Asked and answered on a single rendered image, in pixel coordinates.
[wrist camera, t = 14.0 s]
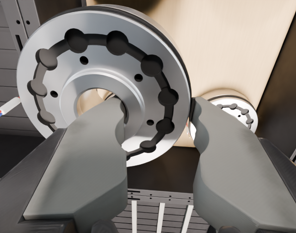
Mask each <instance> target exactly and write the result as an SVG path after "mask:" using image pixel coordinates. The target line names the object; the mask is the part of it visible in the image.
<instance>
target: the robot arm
mask: <svg viewBox="0 0 296 233"><path fill-rule="evenodd" d="M126 117H127V111H126V107H125V105H124V103H123V102H122V100H121V99H120V98H119V97H118V96H117V95H114V96H112V97H111V98H109V99H107V100H105V101H103V102H102V103H100V104H98V105H96V106H94V107H92V108H91V109H89V110H87V111H86V112H84V113H83V114H82V115H80V116H79V117H78V118H76V119H75V120H74V121H73V122H72V123H71V124H70V125H69V126H68V127H66V128H58V129H57V130H56V131H55V132H54V133H52V134H51V135H50V136H49V137H48V138H47V139H45V140H44V141H43V142H42V143H41V144H40V145H39V146H37V147H36V148H35V149H34V150H33V151H32V152H31V153H29V154H28V155H27V156H26V157H25V158H24V159H22V160H21V161H20V162H19V163H18V164H17V165H16V166H14V167H13V168H12V169H11V170H10V171H9V172H8V173H7V174H6V175H5V176H3V177H2V178H1V179H0V233H119V232H118V230H117V228H116V226H115V224H114V222H113V221H111V220H112V219H113V218H115V217H116V216H117V215H119V214H120V213H121V212H123V211H124V210H125V208H126V207H127V204H128V184H127V159H126V151H125V150H124V149H123V148H122V147H121V145H122V144H123V143H124V141H125V136H124V121H125V119H126ZM189 122H191V123H192V124H193V126H194V127H195V129H196V133H195V137H194V142H193V144H194V146H195V147H196V148H197V150H198V151H199V153H200V159H199V163H198V166H197V171H196V175H195V178H194V182H193V206H194V209H195V211H196V213H197V214H198V215H199V216H200V217H201V218H203V219H204V220H205V221H206V222H207V223H209V224H210V225H211V226H212V227H213V228H214V229H216V233H296V164H295V163H294V162H293V161H292V160H290V159H289V158H288V157H287V156H286V155H285V154H284V153H283V152H281V151H280V150H279V149H278V148H277V147H276V146H275V145H273V144H272V143H271V142H270V141H269V140H268V139H267V138H258V137H257V136H256V135H255V133H253V131H251V130H250V129H249V128H248V127H247V126H246V125H244V124H243V123H242V122H241V121H239V120H238V119H237V118H235V117H234V116H232V115H230V114H229V113H227V112H226V111H224V110H222V109H221V108H219V107H217V106H216V105H214V104H212V103H211V102H209V101H208V100H206V99H204V98H203V97H192V101H191V109H190V114H189Z"/></svg>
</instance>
